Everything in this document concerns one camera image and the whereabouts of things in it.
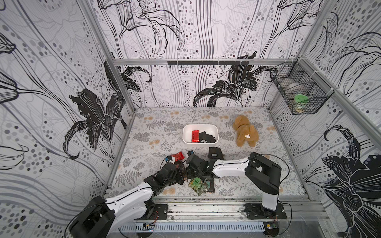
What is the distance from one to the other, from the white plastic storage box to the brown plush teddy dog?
142mm

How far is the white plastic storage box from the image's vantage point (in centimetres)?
98

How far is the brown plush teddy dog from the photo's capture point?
0.90 meters

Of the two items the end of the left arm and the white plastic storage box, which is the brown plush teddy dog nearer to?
the white plastic storage box
